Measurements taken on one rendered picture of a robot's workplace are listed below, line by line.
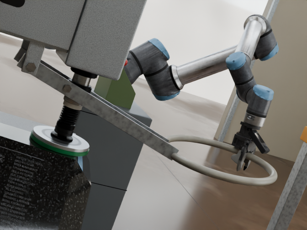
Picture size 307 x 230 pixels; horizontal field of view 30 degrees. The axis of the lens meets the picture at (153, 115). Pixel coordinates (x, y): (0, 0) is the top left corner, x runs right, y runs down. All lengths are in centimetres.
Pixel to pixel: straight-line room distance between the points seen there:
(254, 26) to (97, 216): 132
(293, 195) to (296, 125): 507
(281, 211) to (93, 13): 186
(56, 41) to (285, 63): 630
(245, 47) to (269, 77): 530
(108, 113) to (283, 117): 630
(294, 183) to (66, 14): 185
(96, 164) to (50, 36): 129
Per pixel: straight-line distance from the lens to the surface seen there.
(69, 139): 209
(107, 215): 321
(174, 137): 244
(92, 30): 193
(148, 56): 312
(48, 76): 198
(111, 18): 194
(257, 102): 247
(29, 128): 220
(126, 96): 309
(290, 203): 336
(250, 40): 275
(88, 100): 203
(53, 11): 191
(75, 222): 198
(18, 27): 190
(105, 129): 302
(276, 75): 800
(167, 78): 316
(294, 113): 831
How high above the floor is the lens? 143
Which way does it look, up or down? 10 degrees down
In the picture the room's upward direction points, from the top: 20 degrees clockwise
